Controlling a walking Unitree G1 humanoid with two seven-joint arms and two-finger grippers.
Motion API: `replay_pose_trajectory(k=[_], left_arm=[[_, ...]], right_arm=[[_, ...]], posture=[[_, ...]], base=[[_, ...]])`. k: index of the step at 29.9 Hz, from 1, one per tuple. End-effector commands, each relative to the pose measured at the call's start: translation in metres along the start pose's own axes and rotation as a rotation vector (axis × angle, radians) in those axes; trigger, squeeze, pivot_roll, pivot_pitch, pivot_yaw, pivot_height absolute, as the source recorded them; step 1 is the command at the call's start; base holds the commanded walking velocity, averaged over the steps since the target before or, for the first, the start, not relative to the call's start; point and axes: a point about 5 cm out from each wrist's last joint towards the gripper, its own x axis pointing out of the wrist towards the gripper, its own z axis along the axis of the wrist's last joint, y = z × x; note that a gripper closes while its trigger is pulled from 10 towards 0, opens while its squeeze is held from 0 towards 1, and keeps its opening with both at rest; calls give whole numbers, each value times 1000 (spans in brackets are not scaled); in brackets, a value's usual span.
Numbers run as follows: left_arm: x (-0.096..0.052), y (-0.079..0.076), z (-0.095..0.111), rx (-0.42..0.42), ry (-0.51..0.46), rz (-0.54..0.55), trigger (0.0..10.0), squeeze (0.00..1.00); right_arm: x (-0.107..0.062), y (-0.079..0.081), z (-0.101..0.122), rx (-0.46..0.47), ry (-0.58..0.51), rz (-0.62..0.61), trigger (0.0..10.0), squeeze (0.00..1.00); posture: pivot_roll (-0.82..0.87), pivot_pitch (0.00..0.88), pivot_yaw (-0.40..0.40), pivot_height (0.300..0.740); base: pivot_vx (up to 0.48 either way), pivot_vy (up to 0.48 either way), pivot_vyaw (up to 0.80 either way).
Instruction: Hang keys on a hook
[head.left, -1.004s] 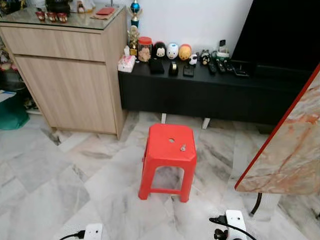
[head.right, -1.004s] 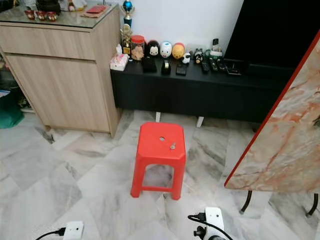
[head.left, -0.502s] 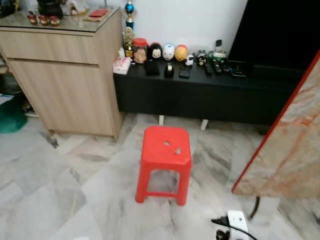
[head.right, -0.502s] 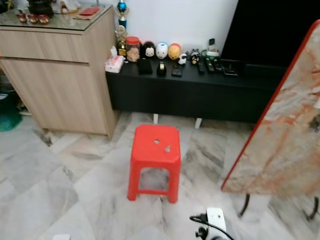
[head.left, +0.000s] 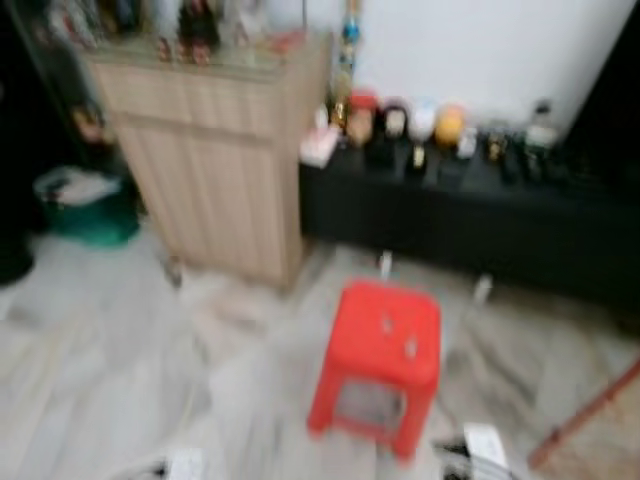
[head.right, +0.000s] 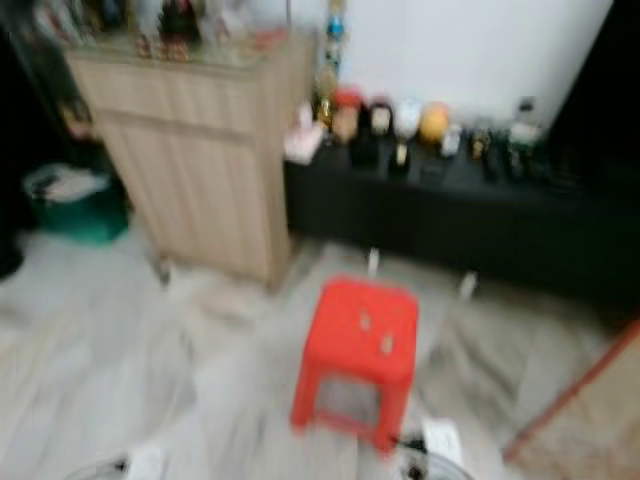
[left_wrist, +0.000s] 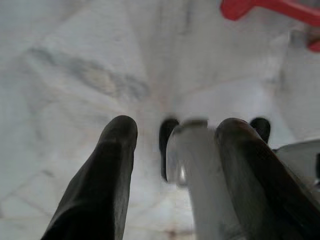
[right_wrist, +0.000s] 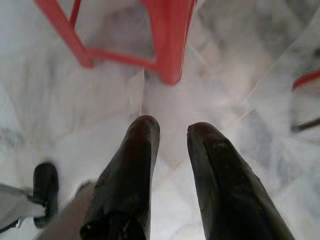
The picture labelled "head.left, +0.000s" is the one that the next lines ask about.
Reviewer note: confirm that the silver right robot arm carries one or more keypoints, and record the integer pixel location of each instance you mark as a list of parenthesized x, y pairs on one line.
[(480, 474)]

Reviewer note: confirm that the white console leg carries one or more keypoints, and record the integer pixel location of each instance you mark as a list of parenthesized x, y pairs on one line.
[(481, 290), (385, 265)]

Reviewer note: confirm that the black low console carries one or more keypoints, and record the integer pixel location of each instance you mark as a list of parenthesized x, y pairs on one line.
[(470, 225)]

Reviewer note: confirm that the black television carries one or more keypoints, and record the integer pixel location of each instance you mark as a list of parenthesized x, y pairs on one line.
[(612, 70)]

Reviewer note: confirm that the yellow bear plush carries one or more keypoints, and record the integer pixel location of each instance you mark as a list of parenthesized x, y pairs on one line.
[(451, 126)]

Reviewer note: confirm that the black tape dispenser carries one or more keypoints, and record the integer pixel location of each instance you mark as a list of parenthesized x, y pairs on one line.
[(416, 162)]

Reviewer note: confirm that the white round plush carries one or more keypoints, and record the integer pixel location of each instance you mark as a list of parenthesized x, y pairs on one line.
[(423, 120)]

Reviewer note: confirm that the black wallet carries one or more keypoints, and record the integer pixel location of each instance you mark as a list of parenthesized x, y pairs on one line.
[(382, 155)]

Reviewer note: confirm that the red plastic stool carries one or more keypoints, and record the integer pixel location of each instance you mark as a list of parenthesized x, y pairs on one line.
[(375, 360)]

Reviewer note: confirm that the glass jar with red lid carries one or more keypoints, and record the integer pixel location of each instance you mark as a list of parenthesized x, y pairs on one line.
[(361, 120)]

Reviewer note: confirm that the gold trophy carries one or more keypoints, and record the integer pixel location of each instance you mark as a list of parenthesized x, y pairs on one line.
[(346, 100)]

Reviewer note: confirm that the pink tissue pack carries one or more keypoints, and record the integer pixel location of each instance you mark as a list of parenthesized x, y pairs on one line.
[(320, 145)]

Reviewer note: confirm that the blue ornament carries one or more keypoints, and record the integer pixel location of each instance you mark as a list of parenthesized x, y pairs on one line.
[(350, 28)]

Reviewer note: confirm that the light wooden cabinet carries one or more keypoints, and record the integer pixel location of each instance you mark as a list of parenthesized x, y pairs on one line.
[(210, 170)]

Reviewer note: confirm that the green bin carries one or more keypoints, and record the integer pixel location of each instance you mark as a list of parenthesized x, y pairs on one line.
[(90, 210)]

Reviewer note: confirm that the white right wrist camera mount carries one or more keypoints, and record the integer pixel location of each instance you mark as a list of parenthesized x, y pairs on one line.
[(486, 445)]

